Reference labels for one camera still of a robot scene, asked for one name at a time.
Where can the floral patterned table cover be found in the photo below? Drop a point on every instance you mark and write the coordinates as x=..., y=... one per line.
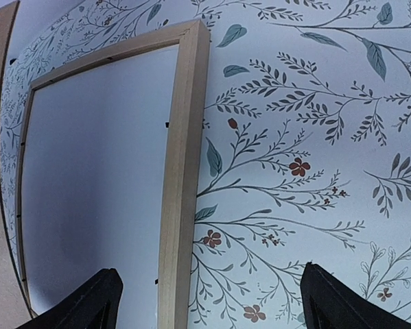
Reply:
x=305, y=152

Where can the light wooden picture frame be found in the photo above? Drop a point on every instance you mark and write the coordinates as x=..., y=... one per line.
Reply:
x=182, y=159

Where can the photo with white border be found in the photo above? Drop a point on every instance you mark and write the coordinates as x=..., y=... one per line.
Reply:
x=92, y=182

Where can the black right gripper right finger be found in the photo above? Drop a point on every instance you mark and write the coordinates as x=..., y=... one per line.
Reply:
x=328, y=303

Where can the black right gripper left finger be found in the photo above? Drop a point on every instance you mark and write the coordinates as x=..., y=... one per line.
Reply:
x=94, y=304

